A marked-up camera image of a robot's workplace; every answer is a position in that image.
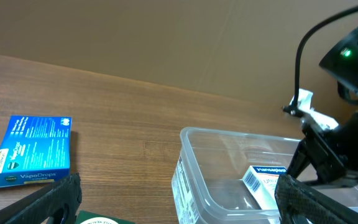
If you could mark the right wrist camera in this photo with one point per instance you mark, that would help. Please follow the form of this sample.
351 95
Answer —
309 114

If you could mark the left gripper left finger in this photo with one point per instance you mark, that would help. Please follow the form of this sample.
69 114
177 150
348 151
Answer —
57 203

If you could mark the green round-label box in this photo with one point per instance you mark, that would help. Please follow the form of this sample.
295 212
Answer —
85 217

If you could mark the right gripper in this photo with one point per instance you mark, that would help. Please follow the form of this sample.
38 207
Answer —
333 153

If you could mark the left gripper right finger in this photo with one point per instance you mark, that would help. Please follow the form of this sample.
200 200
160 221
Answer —
298 203

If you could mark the blue VapoDrops box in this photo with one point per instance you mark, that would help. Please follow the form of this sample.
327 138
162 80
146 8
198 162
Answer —
35 150

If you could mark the clear plastic container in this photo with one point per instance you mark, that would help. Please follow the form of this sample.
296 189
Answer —
207 184

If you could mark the white Hansaplast plaster box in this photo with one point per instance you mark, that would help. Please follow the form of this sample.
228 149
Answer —
261 181

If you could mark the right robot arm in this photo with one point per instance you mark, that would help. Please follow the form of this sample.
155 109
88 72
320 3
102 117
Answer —
342 63

